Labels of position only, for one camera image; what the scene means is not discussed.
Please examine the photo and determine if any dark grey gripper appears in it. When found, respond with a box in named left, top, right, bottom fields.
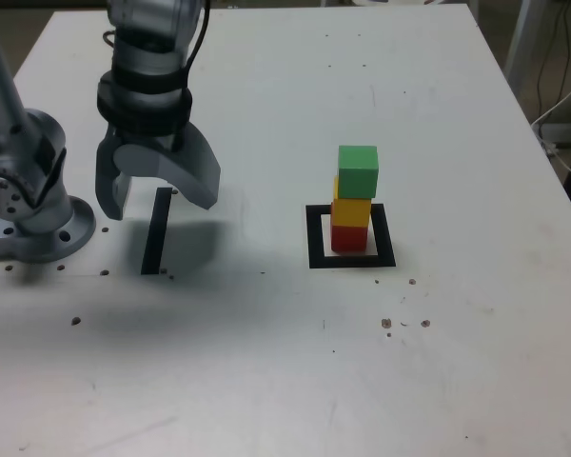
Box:
left=94, top=122, right=223, bottom=222

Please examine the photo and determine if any yellow cube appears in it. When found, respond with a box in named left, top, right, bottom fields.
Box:
left=330, top=174, right=374, bottom=229

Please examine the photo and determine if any red cube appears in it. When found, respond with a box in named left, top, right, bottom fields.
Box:
left=330, top=223, right=369, bottom=253

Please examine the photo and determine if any green cube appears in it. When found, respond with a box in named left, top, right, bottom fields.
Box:
left=337, top=145, right=380, bottom=201

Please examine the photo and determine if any black tape square outline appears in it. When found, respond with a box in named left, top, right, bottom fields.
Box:
left=305, top=203, right=397, bottom=269

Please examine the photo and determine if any black tape strip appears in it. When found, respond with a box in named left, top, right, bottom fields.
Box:
left=140, top=187, right=173, bottom=276

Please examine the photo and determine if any white metal frame leg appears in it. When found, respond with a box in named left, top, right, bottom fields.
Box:
left=502, top=0, right=541, bottom=85

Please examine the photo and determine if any thin black background cable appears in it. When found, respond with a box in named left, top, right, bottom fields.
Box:
left=535, top=0, right=571, bottom=120

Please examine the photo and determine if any thin white background cable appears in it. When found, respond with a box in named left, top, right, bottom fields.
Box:
left=530, top=70, right=571, bottom=179

